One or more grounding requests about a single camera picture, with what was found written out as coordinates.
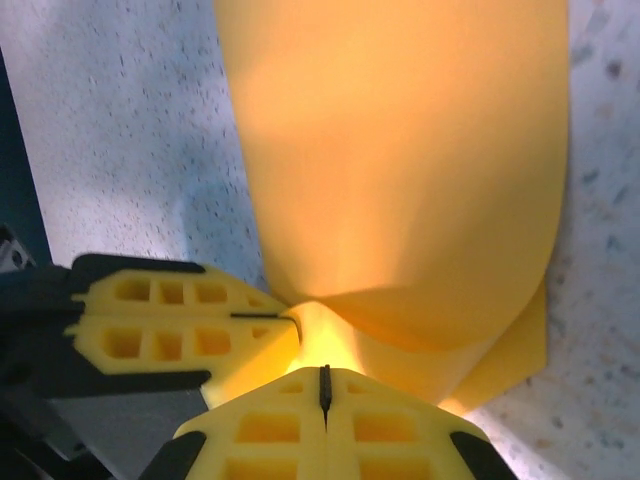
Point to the blue table border frame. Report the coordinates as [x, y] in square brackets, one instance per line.
[20, 190]

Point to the orange square paper sheet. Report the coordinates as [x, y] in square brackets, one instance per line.
[390, 175]

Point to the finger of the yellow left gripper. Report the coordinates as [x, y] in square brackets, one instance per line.
[185, 362]
[190, 300]

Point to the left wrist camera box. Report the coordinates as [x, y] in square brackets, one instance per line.
[125, 420]

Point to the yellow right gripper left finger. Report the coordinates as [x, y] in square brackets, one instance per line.
[260, 440]

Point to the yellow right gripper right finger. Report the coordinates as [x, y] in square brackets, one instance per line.
[395, 440]

